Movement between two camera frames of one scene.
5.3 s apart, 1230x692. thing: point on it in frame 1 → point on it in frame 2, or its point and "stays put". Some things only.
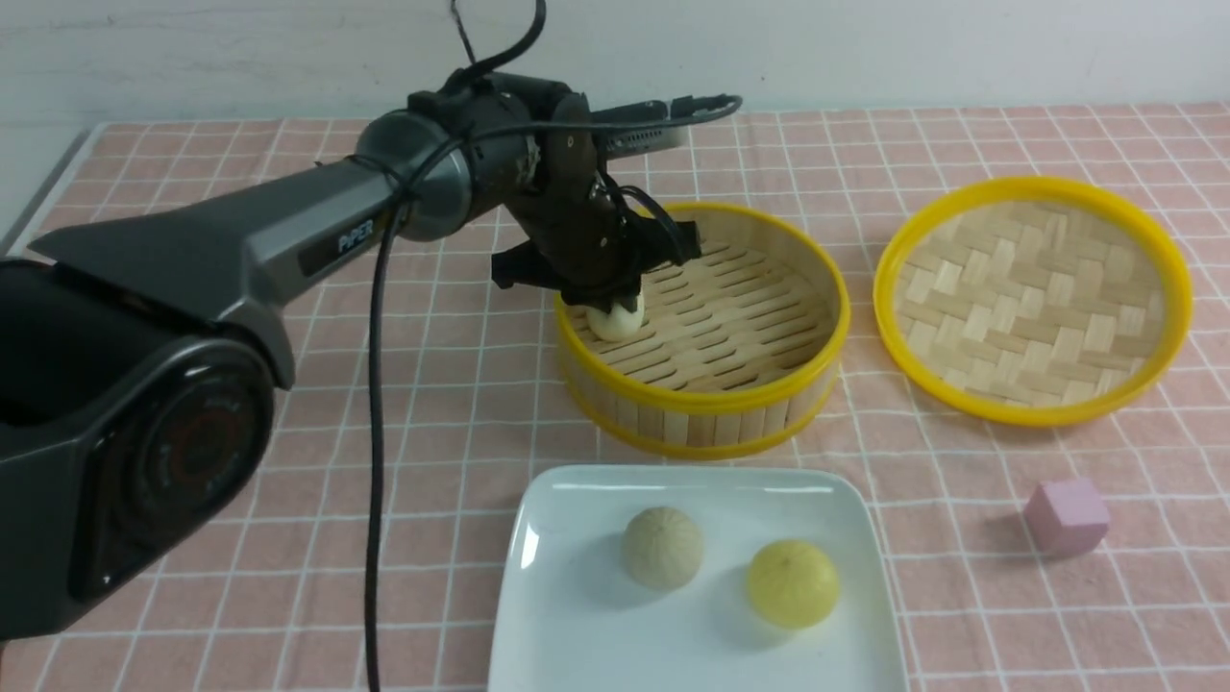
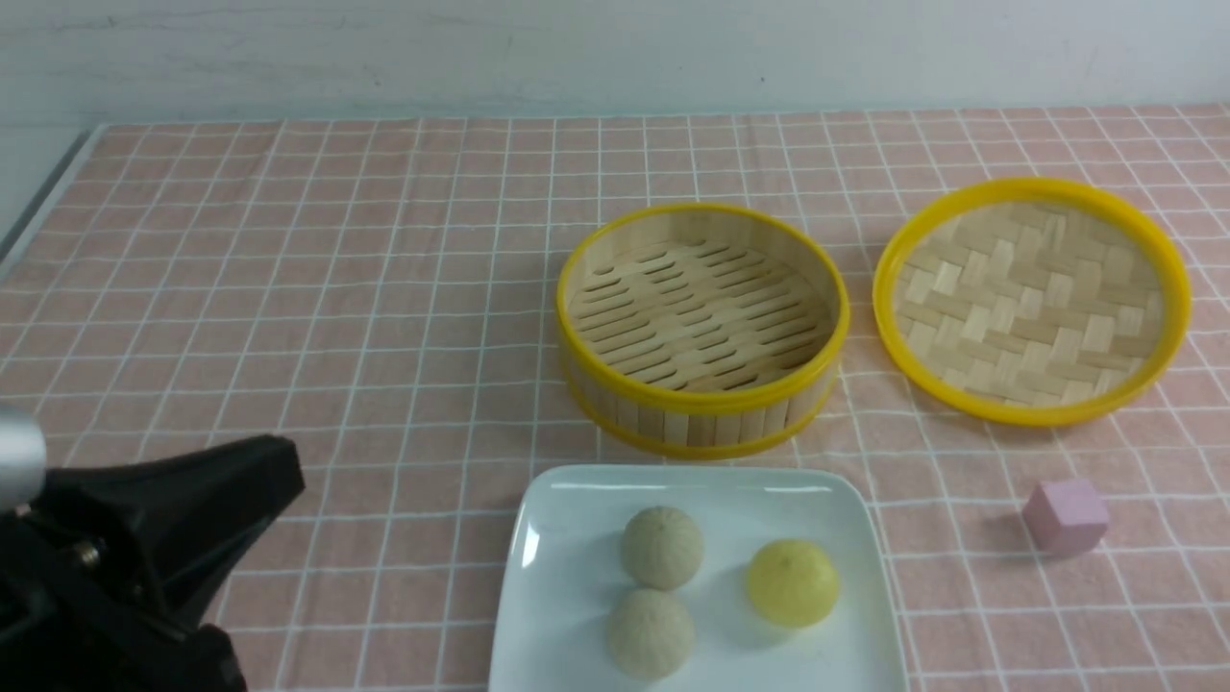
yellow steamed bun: [793, 583] stays put
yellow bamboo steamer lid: [1031, 302] stays put
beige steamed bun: [663, 548] stays put
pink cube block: [1066, 518] stays put
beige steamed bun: [618, 324] → [651, 633]
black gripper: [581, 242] → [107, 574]
